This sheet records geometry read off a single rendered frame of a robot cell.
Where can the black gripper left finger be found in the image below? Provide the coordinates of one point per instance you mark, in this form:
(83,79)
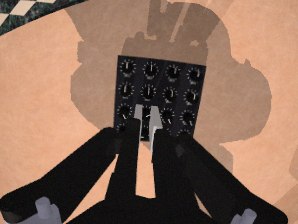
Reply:
(55,196)

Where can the black square knob box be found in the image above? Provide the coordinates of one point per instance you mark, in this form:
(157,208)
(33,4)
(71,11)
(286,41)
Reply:
(153,82)

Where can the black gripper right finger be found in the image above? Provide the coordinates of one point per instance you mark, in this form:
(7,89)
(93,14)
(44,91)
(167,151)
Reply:
(220,192)

